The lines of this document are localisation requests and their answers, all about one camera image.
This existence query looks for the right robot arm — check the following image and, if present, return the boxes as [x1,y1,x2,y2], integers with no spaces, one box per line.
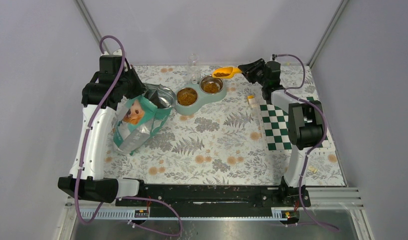
[238,58,327,206]

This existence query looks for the mint green double bowl stand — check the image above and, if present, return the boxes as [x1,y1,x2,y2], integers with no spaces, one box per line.
[175,79,227,116]

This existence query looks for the floral patterned table mat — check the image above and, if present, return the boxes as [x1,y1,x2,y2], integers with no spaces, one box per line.
[97,64,345,186]

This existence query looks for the orange plastic scoop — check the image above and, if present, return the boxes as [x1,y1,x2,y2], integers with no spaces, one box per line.
[212,66,242,79]

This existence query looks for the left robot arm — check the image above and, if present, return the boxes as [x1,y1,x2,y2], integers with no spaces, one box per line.
[57,55,147,206]

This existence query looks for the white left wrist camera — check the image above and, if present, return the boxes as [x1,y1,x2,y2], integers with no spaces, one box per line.
[101,49,123,56]

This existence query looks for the green pet food bag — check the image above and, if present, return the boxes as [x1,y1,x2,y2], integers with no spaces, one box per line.
[113,83,177,155]

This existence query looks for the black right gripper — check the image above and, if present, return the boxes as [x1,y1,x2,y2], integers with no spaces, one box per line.
[238,58,268,88]

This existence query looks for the white yellow toy block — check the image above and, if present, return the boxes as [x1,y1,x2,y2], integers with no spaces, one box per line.
[247,95,259,109]

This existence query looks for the green white checkerboard mat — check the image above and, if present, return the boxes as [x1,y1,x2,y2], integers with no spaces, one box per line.
[257,96,330,152]

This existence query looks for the clear water bottle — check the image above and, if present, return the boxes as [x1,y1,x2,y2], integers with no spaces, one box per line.
[187,53,201,84]

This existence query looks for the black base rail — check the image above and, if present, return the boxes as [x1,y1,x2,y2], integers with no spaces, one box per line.
[116,183,312,220]

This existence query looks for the steel bowl with kibble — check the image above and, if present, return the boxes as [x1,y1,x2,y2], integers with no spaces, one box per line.
[199,75,224,94]

